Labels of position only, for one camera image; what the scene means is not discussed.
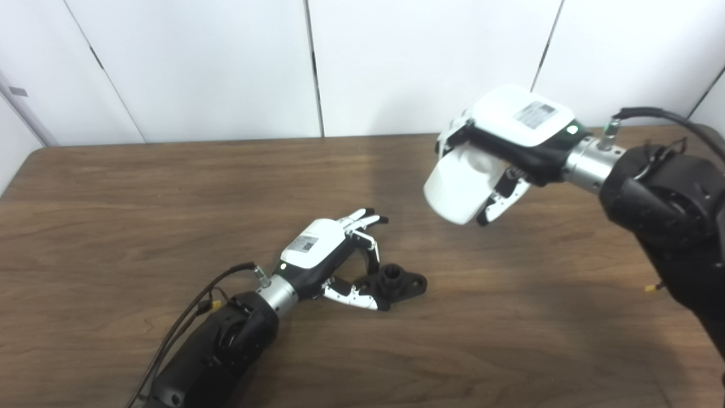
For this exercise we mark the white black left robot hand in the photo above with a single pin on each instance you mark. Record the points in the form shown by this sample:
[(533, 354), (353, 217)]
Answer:
[(317, 243)]

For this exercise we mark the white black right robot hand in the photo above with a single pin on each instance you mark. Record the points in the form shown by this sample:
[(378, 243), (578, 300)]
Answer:
[(521, 122)]

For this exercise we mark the black flanged holder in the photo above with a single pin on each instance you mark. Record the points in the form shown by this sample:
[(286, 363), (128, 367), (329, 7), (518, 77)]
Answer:
[(399, 283)]

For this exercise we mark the round white piece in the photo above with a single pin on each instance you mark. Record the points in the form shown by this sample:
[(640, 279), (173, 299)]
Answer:
[(453, 190)]

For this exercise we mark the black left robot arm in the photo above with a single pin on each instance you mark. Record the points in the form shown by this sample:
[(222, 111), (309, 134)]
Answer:
[(226, 345)]

